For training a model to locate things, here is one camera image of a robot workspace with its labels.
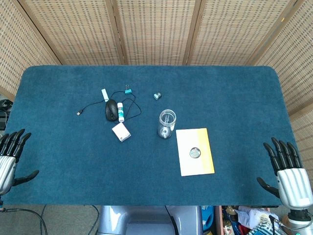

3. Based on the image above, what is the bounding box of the grey robot torso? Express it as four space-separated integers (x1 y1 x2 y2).
97 205 203 235

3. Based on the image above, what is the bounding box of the black computer mouse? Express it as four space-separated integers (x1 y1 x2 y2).
105 99 118 121

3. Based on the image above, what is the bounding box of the black mouse usb cable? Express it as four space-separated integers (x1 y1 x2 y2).
76 90 142 121

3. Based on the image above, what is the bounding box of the woven wooden folding screen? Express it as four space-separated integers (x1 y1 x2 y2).
0 0 313 169

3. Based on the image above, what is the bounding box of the thin black floor cable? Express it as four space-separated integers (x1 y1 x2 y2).
0 207 48 235

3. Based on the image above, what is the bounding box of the dark equipment beside table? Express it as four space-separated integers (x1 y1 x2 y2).
0 99 12 130

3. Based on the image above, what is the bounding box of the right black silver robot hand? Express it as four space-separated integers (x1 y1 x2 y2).
256 137 313 211

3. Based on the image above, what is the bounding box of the white green glue stick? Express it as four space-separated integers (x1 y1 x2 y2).
117 102 126 123

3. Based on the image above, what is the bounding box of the pile of bags and packages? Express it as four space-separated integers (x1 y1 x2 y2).
221 205 289 235

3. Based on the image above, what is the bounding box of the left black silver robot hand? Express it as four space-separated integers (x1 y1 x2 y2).
0 128 40 196

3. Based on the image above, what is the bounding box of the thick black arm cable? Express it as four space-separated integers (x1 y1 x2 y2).
268 214 288 231

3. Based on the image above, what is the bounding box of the small white cardboard box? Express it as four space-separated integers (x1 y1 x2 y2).
112 122 132 143

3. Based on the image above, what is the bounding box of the clear glass jar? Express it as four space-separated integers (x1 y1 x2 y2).
157 109 177 139

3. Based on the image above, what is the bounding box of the blue table mat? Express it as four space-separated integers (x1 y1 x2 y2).
3 65 291 206

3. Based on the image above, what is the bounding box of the round metal lid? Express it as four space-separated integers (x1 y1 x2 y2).
188 146 202 159

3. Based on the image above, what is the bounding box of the white yellow notebook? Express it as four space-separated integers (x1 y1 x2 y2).
175 127 216 177

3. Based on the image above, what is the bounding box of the blue box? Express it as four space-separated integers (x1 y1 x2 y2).
201 205 216 232

